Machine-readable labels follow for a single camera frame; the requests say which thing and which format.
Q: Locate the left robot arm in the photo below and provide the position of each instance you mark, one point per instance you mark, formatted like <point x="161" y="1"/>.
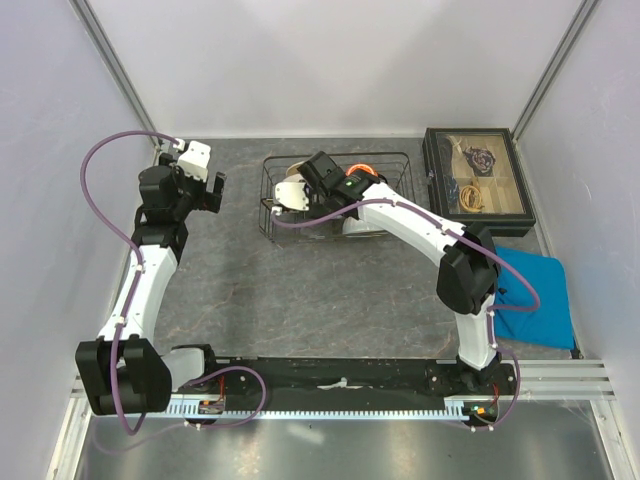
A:
<point x="121" y="371"/>

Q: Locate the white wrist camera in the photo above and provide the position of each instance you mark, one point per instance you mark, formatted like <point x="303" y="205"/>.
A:
<point x="194" y="161"/>
<point x="292" y="196"/>

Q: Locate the grey slotted cable duct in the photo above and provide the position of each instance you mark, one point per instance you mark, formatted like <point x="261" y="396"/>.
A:
<point x="199" y="410"/>

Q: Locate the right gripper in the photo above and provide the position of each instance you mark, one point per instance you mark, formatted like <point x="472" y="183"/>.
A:
<point x="312" y="208"/>

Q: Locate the black glass-lid jewelry box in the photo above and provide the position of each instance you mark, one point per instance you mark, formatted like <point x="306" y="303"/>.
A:
<point x="475" y="176"/>

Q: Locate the orange mug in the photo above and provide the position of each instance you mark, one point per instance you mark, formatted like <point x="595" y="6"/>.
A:
<point x="365" y="168"/>

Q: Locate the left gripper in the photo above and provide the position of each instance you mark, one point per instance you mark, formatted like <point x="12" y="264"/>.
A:
<point x="201" y="187"/>

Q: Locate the blue cloth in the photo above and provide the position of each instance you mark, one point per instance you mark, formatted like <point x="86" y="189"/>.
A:
<point x="536" y="298"/>

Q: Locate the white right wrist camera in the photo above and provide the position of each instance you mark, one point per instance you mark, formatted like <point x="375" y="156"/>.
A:
<point x="292" y="196"/>

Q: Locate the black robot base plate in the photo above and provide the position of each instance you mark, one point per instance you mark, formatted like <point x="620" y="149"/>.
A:
<point x="383" y="384"/>

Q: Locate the white ribbed bowl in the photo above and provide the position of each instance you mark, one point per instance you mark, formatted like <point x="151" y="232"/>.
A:
<point x="352" y="227"/>

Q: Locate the small cream plate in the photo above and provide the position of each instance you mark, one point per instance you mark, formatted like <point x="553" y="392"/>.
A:
<point x="293" y="169"/>

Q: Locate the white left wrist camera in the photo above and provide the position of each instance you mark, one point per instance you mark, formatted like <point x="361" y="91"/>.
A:
<point x="194" y="161"/>

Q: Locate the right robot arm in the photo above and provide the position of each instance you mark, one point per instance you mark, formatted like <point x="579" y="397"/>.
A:
<point x="467" y="273"/>

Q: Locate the square floral plate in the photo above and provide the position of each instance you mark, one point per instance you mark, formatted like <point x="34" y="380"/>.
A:
<point x="271" y="206"/>

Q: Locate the black wire dish rack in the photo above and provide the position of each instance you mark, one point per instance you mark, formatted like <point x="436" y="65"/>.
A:
<point x="394" y="165"/>

